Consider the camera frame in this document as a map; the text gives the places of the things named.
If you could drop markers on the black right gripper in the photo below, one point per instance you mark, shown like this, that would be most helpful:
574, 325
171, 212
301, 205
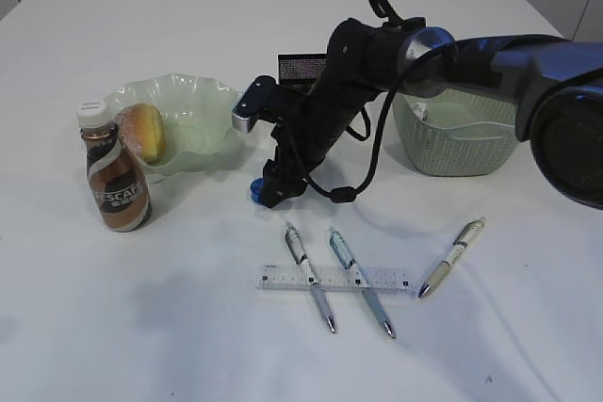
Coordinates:
361, 62

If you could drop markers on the pink paper ball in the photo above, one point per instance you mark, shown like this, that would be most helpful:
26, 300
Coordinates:
421, 110

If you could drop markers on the blue pencil sharpener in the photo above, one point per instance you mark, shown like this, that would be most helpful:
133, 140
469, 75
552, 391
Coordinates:
256, 188

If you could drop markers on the clear plastic ruler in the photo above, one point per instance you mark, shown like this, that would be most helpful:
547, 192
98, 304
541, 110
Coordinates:
383, 280

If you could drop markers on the sugared bread roll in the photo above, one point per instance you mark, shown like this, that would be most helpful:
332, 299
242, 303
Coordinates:
142, 131

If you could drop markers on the Nescafe coffee bottle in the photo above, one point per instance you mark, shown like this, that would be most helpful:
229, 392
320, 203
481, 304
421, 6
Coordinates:
115, 177

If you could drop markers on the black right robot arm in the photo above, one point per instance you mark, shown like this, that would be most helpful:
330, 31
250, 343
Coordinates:
554, 85

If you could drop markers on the black mesh pen holder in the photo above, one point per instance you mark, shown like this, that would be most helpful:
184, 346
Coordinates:
300, 71

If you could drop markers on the green plastic woven basket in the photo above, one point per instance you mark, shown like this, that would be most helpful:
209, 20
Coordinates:
465, 134

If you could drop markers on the green wavy glass plate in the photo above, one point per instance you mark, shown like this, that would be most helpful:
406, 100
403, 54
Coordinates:
196, 113

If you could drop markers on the blue grey pen middle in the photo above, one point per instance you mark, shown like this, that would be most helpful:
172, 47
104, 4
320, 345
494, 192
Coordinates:
346, 258

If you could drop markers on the grey pen left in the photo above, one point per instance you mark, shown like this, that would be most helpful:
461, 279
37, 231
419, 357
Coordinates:
298, 252

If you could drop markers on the cream pen right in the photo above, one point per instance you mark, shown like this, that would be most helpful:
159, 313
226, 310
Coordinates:
465, 237

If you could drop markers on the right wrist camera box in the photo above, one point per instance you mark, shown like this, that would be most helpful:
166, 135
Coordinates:
263, 100

